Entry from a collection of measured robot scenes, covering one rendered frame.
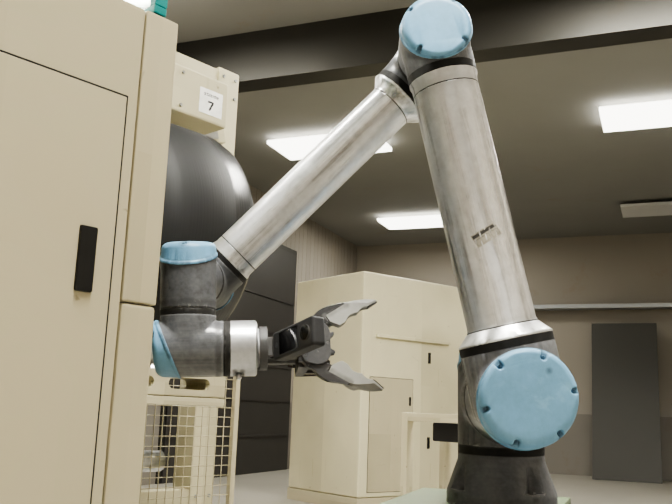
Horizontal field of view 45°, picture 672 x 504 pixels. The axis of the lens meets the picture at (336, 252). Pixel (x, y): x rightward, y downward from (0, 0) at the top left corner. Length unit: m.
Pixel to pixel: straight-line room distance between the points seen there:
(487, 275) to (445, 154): 0.21
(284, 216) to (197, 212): 0.43
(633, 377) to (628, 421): 0.65
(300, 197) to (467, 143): 0.32
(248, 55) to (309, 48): 0.51
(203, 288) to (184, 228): 0.52
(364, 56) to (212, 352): 4.90
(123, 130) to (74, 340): 0.26
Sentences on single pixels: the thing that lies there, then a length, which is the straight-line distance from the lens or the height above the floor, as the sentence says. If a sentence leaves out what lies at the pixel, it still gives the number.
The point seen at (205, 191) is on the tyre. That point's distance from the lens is 1.87.
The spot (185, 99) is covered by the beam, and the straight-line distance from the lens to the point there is 2.51.
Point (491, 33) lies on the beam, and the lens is 5.85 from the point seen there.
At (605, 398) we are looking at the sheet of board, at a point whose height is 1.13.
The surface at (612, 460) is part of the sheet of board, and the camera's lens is 12.42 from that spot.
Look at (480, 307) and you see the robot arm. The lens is 1.28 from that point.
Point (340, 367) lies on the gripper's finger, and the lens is 1.32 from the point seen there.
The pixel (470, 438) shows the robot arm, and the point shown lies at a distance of 1.45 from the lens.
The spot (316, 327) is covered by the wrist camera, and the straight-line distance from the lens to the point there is 1.24.
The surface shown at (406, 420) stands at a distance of 4.64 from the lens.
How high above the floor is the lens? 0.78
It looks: 11 degrees up
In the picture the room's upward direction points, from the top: 2 degrees clockwise
